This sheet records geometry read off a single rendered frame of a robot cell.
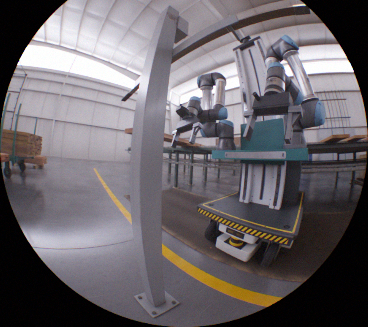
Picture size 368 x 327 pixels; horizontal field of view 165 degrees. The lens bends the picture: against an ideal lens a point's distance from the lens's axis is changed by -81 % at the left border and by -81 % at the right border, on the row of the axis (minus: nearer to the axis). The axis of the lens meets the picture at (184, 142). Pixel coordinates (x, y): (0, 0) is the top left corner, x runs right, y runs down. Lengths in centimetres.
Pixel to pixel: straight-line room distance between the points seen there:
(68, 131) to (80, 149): 135
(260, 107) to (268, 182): 68
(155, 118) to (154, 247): 34
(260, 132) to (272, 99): 55
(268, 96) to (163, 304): 92
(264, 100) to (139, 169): 40
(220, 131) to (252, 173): 41
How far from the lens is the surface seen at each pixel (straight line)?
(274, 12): 37
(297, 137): 74
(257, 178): 103
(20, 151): 278
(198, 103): 76
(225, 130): 93
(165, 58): 39
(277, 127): 91
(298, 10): 39
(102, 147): 867
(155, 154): 29
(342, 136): 151
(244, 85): 117
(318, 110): 69
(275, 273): 95
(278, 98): 41
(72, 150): 862
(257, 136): 94
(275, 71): 51
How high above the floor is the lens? 69
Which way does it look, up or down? 5 degrees up
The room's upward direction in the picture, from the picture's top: 3 degrees clockwise
